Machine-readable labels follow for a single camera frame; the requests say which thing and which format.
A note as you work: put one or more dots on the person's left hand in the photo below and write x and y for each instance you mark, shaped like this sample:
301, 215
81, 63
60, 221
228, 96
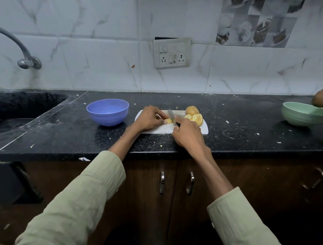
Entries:
147, 120

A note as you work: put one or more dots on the person's right hand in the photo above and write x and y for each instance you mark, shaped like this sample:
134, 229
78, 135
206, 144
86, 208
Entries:
189, 136

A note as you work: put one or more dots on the person's right thumb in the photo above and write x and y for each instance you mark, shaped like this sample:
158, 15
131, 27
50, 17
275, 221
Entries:
176, 130

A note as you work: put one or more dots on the person's left thumb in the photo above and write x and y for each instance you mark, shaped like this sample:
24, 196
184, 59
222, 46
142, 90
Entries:
161, 122

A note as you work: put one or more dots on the cut potato piece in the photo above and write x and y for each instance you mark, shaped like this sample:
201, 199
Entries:
169, 121

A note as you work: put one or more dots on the steel kitchen knife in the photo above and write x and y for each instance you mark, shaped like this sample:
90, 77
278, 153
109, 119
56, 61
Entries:
171, 116

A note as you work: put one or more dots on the person's left forearm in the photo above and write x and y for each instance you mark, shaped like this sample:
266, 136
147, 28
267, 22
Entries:
85, 191

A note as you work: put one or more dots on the person's right forearm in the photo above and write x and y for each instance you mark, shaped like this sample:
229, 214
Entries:
227, 199

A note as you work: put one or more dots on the white cutting board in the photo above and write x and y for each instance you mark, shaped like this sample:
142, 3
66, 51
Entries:
161, 129

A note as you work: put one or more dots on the sliced potato pieces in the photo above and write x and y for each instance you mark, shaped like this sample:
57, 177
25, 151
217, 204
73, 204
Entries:
196, 119

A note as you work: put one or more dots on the whole peeled potato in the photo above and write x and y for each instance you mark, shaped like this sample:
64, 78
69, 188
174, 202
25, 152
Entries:
192, 110

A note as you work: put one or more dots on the blue plastic bowl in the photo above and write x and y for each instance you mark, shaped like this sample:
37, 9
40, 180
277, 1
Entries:
108, 111

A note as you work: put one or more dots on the brown wooden cabinet door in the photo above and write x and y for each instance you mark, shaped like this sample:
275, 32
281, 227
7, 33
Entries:
265, 186
143, 202

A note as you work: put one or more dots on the green plastic bowl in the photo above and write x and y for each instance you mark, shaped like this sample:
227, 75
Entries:
300, 114

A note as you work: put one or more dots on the black granite sink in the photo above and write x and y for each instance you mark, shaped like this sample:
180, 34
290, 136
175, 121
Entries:
22, 111

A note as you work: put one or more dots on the brown unpeeled potato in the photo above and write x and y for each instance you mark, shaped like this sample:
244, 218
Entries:
318, 99

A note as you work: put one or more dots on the steel sink faucet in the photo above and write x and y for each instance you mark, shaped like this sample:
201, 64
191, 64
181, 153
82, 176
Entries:
24, 54

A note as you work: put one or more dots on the white wall switch socket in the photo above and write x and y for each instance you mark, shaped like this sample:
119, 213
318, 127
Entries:
172, 53

